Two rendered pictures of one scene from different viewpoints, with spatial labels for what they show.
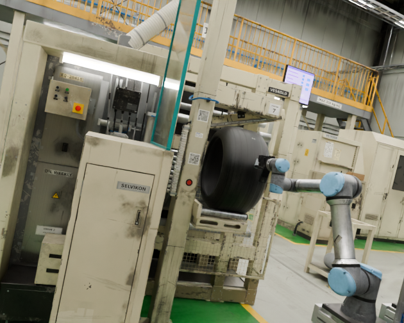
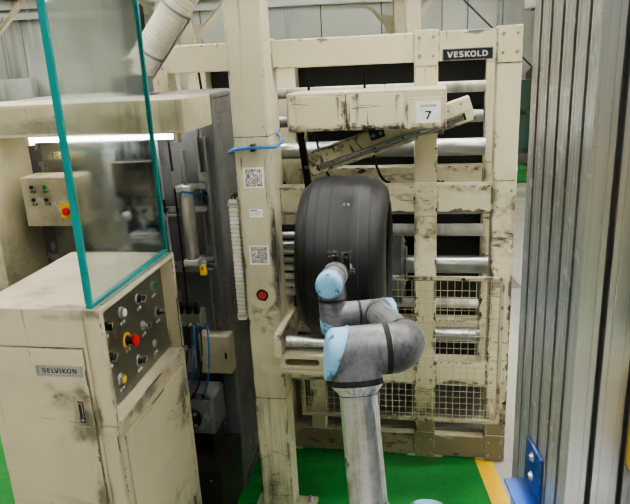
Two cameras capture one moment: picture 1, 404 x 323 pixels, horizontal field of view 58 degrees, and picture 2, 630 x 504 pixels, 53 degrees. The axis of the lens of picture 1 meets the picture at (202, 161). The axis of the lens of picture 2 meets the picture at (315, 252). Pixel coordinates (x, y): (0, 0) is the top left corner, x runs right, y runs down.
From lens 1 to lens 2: 1.39 m
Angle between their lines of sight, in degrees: 30
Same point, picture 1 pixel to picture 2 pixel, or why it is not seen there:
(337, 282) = not seen: outside the picture
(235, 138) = (306, 212)
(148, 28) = (153, 34)
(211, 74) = (246, 100)
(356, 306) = not seen: outside the picture
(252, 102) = (378, 111)
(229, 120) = (356, 149)
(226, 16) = not seen: outside the picture
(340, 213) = (346, 415)
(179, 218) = (264, 355)
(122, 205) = (54, 397)
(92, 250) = (38, 460)
